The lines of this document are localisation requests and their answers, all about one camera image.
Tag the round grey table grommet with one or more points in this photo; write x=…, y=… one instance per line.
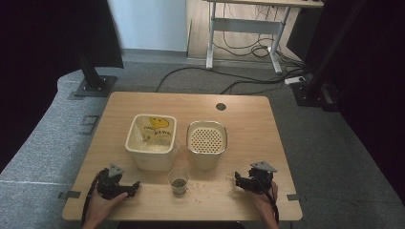
x=221, y=106

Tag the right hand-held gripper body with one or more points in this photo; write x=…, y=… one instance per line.
x=261, y=178

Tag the black stand with base plate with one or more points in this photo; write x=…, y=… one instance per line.
x=94, y=81

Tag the person's right hand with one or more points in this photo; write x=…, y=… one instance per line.
x=266, y=206

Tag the black stand with dark base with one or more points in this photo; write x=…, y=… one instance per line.
x=313, y=89

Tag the cream container with perforated strainer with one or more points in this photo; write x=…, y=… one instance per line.
x=207, y=144

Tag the scattered crumbs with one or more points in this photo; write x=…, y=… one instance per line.
x=203, y=187

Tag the cream bin with printed bag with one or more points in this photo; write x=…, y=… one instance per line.
x=151, y=143

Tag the grey floor tape strip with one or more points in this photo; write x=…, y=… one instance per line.
x=69, y=194
x=293, y=197

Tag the white power strip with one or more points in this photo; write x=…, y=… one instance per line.
x=294, y=80

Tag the clear plastic cup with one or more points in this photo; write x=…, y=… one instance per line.
x=178, y=182

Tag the black curtain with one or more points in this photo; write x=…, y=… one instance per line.
x=57, y=35

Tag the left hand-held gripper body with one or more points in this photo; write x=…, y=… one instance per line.
x=108, y=187

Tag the person's left hand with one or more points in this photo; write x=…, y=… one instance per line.
x=100, y=210

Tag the white metal desk frame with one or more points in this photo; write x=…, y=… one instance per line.
x=245, y=26

